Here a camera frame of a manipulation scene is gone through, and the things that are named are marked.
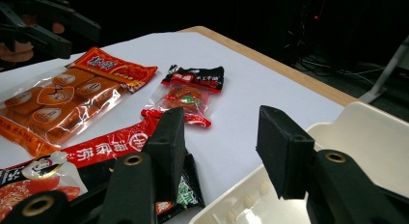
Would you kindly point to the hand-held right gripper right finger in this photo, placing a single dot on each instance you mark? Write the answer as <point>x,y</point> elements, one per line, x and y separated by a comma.
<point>289,153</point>

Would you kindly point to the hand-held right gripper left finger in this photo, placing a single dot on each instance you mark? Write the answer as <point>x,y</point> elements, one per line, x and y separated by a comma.
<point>141,185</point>

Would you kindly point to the large red and black packet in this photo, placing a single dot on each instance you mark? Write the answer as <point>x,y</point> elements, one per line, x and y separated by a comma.
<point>96,150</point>

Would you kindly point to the orange snack packet red header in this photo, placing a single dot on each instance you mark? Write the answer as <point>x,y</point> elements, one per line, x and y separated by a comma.
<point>61,101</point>

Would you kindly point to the white plastic box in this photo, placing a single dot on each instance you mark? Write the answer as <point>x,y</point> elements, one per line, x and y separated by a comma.
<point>360,137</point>

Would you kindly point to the white paper sheet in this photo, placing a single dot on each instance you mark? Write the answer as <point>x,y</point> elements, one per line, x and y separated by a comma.
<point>244,89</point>

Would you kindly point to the small black and red packet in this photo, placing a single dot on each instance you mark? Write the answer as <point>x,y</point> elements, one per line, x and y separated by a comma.
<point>188,95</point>

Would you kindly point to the white metal stand frame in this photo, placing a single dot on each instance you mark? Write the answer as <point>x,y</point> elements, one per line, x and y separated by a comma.
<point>382,76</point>

